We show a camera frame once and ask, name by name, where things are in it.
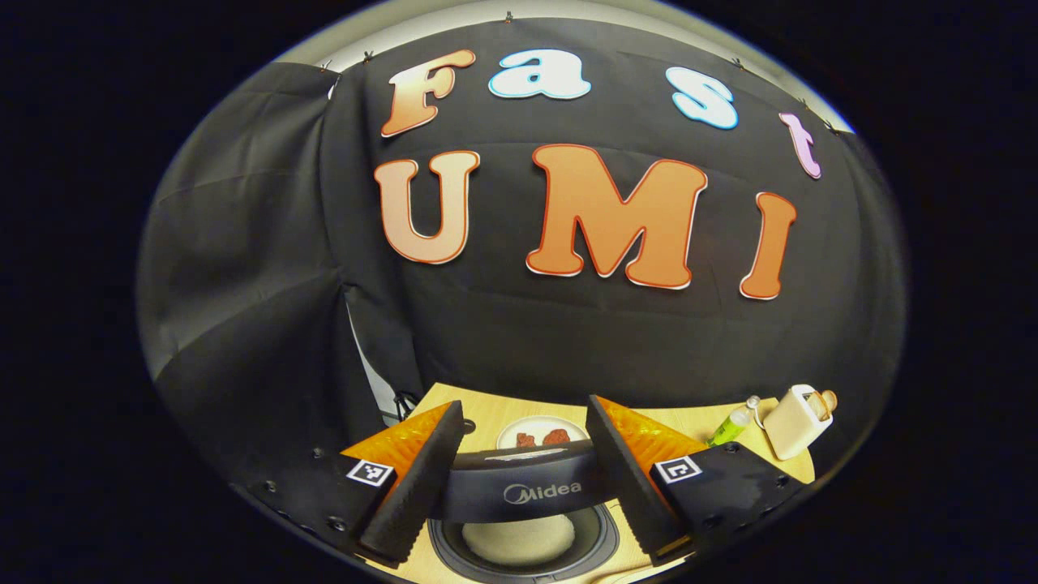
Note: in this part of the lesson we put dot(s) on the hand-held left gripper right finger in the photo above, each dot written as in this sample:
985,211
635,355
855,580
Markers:
632,495

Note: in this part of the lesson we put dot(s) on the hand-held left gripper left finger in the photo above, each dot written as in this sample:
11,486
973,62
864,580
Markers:
418,495

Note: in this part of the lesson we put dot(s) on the black rice cooker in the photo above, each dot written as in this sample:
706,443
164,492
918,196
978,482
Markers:
519,491

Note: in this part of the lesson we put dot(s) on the white rice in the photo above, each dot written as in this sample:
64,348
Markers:
519,542

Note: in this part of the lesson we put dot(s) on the white round plate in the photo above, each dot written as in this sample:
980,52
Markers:
511,434

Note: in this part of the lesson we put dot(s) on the green label drink bottle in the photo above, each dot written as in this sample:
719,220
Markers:
730,426

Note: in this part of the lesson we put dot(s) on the white toaster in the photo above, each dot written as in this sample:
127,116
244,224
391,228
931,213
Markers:
791,430

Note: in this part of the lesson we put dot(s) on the toast bread slice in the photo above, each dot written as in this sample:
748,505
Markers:
827,401

